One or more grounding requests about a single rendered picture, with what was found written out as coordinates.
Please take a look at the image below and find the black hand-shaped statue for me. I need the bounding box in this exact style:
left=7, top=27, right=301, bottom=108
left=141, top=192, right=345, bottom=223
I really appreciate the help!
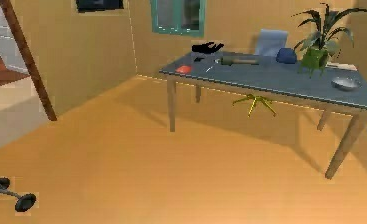
left=191, top=41, right=225, bottom=63

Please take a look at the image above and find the brown wooden door frame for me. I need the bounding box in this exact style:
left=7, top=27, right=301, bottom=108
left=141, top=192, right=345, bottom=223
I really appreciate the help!
left=0, top=0, right=58, bottom=122

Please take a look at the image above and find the thin white pen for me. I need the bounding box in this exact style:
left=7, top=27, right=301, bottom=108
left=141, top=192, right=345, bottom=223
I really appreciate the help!
left=205, top=59, right=221, bottom=73

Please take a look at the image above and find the white flat book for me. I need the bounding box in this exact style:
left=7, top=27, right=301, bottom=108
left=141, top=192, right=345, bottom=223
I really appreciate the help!
left=325, top=61, right=358, bottom=72

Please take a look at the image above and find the grey metal bowl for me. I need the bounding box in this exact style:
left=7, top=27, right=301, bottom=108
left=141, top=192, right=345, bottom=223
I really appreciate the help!
left=330, top=76, right=362, bottom=92

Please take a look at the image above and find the teal framed window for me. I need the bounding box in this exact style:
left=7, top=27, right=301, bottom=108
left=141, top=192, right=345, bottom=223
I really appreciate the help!
left=150, top=0, right=207, bottom=38

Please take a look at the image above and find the grey top wooden table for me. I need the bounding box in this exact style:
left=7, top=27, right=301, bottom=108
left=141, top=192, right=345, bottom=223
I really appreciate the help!
left=158, top=49, right=367, bottom=180

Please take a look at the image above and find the green potted house plant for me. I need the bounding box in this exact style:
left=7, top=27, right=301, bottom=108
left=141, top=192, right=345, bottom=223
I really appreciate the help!
left=290, top=2, right=367, bottom=79

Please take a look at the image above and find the small red flat item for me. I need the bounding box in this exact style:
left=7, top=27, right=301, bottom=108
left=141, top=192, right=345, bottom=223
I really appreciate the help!
left=175, top=64, right=193, bottom=75

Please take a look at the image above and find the pale blue office chair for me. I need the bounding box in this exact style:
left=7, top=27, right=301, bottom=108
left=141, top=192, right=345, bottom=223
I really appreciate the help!
left=232, top=28, right=289, bottom=118

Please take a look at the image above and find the dark framed wall picture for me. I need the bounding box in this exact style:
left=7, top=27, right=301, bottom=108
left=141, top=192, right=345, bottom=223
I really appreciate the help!
left=74, top=0, right=125, bottom=14

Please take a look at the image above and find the green brown cylinder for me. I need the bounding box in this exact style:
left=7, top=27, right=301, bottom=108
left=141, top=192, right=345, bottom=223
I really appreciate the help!
left=220, top=54, right=260, bottom=67

